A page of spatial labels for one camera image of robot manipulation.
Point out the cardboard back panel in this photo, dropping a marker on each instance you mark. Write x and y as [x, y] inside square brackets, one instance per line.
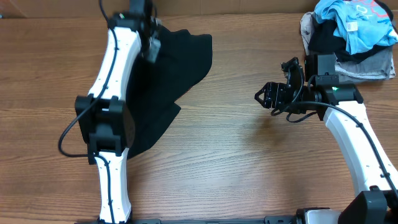
[90, 8]

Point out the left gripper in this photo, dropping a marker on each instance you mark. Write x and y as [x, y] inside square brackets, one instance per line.
[154, 42]

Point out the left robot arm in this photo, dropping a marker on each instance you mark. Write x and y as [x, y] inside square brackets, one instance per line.
[105, 122]

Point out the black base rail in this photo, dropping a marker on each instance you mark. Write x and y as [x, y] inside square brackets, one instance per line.
[211, 221]

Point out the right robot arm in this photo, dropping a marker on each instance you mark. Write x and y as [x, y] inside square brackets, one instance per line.
[315, 89]

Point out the light blue shirt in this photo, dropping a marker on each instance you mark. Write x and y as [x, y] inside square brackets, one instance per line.
[363, 24]

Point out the black knit garment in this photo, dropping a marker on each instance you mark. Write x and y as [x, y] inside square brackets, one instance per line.
[182, 62]

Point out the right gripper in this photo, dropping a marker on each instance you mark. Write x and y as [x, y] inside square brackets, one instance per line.
[274, 94]

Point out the beige garment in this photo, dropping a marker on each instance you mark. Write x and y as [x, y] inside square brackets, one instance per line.
[307, 29]

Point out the black folded garment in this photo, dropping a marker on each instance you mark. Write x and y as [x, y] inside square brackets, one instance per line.
[324, 42]

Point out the grey folded garment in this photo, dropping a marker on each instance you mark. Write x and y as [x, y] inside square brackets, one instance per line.
[375, 68]

